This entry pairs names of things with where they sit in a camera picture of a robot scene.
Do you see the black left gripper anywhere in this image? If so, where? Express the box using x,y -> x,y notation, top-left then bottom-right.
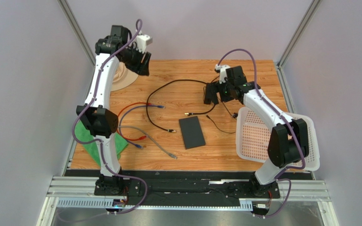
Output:
120,45 -> 150,77

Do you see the red ethernet cable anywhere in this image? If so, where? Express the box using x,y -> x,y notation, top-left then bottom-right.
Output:
116,102 -> 153,141

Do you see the black network switch box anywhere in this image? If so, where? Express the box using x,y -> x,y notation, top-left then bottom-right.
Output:
179,116 -> 206,149

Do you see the blue ethernet cable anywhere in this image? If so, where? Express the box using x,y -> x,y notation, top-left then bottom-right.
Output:
118,105 -> 166,149

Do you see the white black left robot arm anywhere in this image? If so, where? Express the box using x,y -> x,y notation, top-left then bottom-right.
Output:
75,19 -> 152,195

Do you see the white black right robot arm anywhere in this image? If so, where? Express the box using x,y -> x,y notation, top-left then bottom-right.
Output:
206,65 -> 309,190

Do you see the beige bucket hat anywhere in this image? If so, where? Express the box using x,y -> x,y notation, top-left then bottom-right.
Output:
111,63 -> 139,92

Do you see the white plastic mesh basket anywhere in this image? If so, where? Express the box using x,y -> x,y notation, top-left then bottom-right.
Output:
235,106 -> 321,172

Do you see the green microfiber cloth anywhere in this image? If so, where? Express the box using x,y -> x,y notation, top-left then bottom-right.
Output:
74,121 -> 128,166

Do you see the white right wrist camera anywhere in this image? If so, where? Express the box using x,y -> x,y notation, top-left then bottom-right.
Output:
215,65 -> 230,84

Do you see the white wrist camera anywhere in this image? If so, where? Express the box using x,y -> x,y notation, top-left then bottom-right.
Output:
215,65 -> 230,84
135,34 -> 153,53

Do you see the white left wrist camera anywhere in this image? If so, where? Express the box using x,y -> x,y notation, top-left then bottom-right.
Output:
135,34 -> 153,53

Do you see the thin black power cord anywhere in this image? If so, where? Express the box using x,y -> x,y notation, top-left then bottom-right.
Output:
205,100 -> 239,134

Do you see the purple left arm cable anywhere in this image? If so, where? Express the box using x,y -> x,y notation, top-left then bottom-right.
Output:
71,18 -> 149,215

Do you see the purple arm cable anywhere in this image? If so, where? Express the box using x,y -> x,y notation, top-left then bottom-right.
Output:
215,48 -> 306,219
71,18 -> 149,215

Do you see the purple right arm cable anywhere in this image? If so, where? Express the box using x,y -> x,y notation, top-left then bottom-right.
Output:
215,48 -> 306,219

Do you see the aluminium front frame rail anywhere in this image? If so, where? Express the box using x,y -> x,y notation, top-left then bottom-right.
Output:
37,170 -> 338,226

